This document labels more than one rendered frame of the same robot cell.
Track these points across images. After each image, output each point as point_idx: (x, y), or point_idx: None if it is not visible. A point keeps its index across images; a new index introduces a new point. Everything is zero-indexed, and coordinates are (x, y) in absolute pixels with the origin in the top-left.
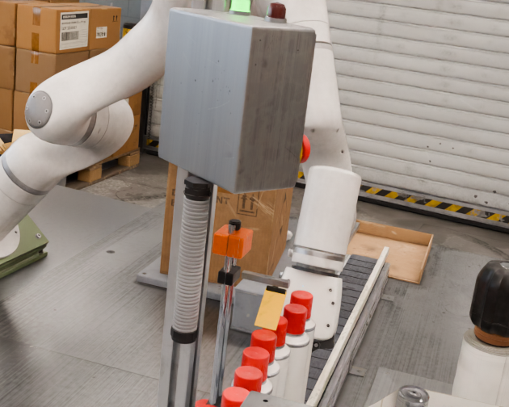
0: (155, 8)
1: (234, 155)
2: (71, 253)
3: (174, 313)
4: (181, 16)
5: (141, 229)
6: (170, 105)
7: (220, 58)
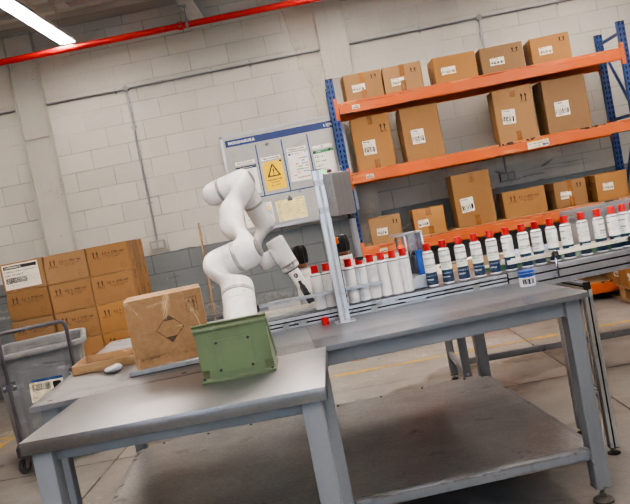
0: (242, 195)
1: (354, 202)
2: (198, 373)
3: (361, 251)
4: (334, 173)
5: (133, 383)
6: (338, 198)
7: (345, 180)
